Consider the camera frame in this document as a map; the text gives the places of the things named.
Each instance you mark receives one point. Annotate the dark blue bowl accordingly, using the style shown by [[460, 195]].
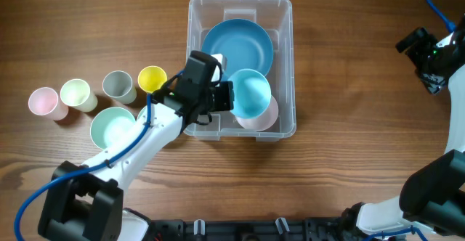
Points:
[[245, 44]]

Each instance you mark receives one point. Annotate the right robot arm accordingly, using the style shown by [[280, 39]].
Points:
[[432, 199]]

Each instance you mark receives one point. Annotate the light blue small bowl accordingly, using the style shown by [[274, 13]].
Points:
[[252, 93]]

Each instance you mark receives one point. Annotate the pale pink small bowl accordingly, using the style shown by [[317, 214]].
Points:
[[264, 121]]

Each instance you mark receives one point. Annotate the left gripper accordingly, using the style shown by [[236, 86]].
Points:
[[228, 95]]

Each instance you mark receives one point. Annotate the yellow cup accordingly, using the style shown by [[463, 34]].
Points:
[[151, 78]]

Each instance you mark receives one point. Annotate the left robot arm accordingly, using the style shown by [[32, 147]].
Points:
[[86, 202]]

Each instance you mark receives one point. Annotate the grey cup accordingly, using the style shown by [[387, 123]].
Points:
[[119, 86]]

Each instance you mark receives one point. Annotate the pink cup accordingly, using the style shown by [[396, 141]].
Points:
[[45, 102]]

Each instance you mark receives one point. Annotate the clear plastic storage container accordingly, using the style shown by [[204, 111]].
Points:
[[276, 17]]

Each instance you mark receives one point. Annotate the mint green small bowl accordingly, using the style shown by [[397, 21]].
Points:
[[110, 125]]

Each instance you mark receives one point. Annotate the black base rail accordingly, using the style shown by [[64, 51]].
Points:
[[309, 229]]

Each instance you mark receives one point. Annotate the cream cup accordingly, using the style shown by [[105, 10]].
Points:
[[78, 94]]

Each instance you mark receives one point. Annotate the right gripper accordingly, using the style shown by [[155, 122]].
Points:
[[434, 83]]

